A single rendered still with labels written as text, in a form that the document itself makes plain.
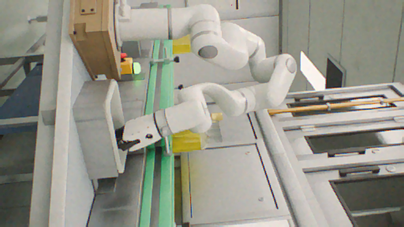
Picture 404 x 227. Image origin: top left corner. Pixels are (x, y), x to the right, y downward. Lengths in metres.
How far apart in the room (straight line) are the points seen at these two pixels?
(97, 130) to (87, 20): 0.29
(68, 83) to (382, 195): 1.08
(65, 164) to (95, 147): 0.14
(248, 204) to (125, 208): 0.44
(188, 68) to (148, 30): 6.38
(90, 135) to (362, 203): 0.91
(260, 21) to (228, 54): 6.27
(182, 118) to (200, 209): 0.38
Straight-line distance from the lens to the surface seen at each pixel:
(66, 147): 1.04
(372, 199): 1.54
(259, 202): 1.41
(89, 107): 1.08
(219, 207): 1.40
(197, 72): 7.67
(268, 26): 7.57
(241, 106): 1.30
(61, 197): 1.00
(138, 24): 1.26
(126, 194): 1.20
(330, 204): 1.49
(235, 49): 1.26
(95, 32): 1.14
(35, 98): 1.74
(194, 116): 1.12
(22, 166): 1.63
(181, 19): 1.27
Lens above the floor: 1.05
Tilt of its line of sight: 1 degrees up
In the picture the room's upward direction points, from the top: 84 degrees clockwise
